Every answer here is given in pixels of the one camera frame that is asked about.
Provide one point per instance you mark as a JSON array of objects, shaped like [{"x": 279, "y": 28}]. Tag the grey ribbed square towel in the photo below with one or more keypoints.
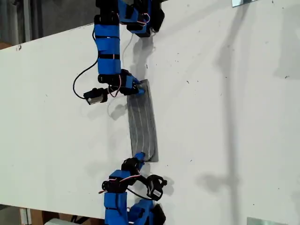
[{"x": 143, "y": 122}]

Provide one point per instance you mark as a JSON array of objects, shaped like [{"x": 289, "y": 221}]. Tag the white plastic container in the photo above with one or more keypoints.
[{"x": 57, "y": 222}]

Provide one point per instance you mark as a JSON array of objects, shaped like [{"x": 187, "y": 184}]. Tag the grey metal upright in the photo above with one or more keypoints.
[{"x": 26, "y": 21}]

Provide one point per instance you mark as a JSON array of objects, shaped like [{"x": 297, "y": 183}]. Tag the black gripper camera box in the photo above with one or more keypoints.
[
  {"x": 154, "y": 191},
  {"x": 93, "y": 98}
]

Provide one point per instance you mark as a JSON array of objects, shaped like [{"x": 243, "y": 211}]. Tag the white upright post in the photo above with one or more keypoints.
[{"x": 25, "y": 216}]

